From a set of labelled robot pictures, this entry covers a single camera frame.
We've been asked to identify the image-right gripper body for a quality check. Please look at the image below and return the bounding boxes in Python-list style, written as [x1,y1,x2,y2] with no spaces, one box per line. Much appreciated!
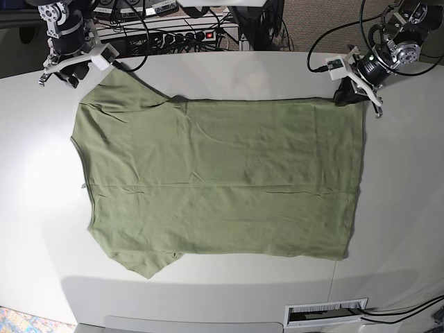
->
[346,46,383,118]

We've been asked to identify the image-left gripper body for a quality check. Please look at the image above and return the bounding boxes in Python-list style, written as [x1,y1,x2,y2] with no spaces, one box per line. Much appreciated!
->
[38,17,104,85]

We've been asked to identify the green T-shirt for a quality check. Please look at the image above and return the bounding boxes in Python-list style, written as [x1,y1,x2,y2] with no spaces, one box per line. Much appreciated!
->
[71,69,364,278]

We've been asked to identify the white shelf with equipment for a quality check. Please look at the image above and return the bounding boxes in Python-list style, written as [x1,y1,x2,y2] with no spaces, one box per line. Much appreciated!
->
[92,1,241,58]

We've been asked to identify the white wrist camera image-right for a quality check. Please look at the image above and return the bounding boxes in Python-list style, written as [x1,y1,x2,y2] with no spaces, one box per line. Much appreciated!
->
[325,55,348,80]

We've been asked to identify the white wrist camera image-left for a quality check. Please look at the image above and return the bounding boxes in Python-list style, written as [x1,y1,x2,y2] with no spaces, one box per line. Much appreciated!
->
[90,44,119,71]

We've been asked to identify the black camera cable image-right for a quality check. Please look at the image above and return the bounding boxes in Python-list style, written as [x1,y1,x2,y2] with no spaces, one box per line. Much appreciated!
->
[306,13,382,73]

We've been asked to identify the black camera cable image-left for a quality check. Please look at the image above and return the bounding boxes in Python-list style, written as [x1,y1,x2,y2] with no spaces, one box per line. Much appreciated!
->
[114,0,150,74]

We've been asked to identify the black power strip red switch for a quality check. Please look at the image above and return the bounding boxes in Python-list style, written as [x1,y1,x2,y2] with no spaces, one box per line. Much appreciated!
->
[162,31,218,47]

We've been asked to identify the black cables at tray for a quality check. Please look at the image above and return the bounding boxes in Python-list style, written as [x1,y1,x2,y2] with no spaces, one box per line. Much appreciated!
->
[359,297,444,325]

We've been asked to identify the white cable grommet tray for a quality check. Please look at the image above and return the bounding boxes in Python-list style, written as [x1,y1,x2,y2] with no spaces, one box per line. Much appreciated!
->
[284,298,368,329]

